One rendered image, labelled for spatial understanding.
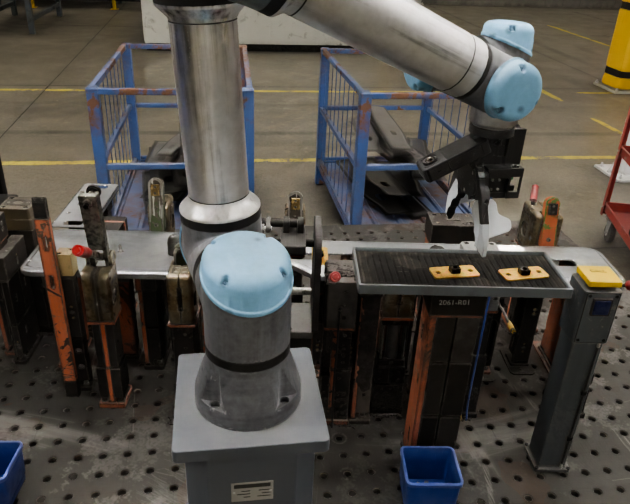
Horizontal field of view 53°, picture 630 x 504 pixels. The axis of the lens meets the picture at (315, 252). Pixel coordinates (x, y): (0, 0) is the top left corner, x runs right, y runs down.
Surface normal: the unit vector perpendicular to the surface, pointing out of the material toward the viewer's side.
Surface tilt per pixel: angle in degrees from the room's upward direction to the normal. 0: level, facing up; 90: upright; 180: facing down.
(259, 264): 7
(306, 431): 0
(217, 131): 90
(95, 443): 0
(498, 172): 90
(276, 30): 90
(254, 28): 90
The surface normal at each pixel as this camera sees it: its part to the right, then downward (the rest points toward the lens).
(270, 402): 0.54, 0.13
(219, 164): 0.22, 0.48
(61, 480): 0.04, -0.88
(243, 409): 0.04, 0.18
